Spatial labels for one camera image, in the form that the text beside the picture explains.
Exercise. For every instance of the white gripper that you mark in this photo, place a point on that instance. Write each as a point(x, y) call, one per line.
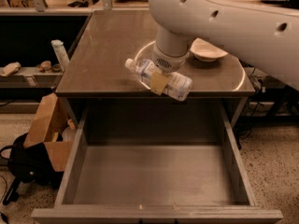
point(168, 62)

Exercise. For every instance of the small round object on shelf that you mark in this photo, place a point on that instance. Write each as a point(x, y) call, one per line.
point(46, 65)

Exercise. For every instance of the beige sponge on shelf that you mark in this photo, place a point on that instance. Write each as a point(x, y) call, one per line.
point(10, 69)

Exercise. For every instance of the black backpack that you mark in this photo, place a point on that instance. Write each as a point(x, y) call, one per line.
point(28, 165)

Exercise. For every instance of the grey low side shelf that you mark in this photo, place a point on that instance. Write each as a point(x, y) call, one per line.
point(30, 77)

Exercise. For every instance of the white tube bottle on shelf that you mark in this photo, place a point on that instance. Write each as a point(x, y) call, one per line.
point(60, 53)

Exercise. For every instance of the grey cabinet with top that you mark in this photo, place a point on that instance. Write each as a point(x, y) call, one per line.
point(96, 69)

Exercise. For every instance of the clear blue plastic bottle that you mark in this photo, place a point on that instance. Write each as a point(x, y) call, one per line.
point(177, 88)

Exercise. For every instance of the white paper bowl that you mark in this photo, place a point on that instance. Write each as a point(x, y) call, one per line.
point(206, 52)

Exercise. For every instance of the brown cardboard box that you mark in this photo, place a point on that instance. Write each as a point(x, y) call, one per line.
point(49, 122)

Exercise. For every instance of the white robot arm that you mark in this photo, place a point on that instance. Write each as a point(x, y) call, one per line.
point(265, 37)

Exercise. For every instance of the grey open top drawer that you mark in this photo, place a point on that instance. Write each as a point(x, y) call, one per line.
point(155, 162)

